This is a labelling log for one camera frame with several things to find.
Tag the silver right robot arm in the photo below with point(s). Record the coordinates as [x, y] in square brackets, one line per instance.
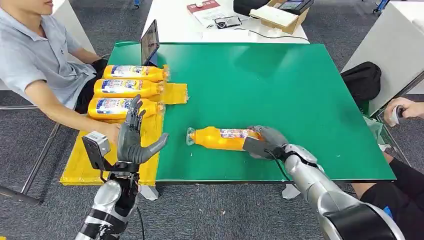
[318, 188]

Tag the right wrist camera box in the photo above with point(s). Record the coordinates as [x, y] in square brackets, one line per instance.
[253, 146]

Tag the black tablet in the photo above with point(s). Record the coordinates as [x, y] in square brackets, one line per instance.
[149, 43]

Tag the orange drink bottle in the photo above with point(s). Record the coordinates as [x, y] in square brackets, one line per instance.
[218, 138]
[132, 73]
[126, 88]
[109, 108]

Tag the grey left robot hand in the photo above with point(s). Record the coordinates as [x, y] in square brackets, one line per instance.
[129, 145]

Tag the red and white booklet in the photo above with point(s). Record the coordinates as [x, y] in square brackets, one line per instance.
[207, 11]

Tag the black bag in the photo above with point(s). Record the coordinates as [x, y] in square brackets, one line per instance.
[361, 81]

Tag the black case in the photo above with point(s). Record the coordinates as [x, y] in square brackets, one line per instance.
[248, 6]

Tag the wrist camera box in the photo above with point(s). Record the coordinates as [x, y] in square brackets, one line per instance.
[253, 146]
[96, 145]

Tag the cardboard box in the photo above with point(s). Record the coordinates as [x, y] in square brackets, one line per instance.
[291, 24]

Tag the black card terminal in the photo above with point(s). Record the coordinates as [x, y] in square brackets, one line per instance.
[294, 5]

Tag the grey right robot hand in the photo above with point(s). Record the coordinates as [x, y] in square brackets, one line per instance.
[273, 137]

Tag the metal frame legs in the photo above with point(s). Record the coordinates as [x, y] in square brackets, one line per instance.
[36, 165]

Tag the white table foot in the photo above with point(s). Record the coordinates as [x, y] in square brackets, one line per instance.
[290, 192]
[149, 192]

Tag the green table mat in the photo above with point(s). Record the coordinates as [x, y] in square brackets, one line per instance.
[251, 89]

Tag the small white object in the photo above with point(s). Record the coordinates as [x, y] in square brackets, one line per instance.
[395, 116]

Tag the clear plastic bag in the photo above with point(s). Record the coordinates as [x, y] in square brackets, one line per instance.
[377, 132]

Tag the person in pale shirt seat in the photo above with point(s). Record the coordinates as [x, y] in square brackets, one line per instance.
[36, 56]

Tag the yellow plastic sheet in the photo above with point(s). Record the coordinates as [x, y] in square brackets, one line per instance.
[86, 165]

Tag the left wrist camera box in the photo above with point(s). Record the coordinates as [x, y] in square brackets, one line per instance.
[96, 145]

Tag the white table behind person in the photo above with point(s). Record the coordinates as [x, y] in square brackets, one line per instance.
[71, 23]

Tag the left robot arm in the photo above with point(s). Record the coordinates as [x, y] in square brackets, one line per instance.
[106, 202]

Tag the person with dark trousers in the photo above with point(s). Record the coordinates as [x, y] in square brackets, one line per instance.
[400, 195]

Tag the person's hand holding white object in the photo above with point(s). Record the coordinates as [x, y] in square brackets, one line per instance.
[412, 107]

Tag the white side table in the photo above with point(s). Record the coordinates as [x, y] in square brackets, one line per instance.
[391, 49]

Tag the white notepad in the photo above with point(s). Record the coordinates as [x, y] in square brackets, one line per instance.
[273, 16]

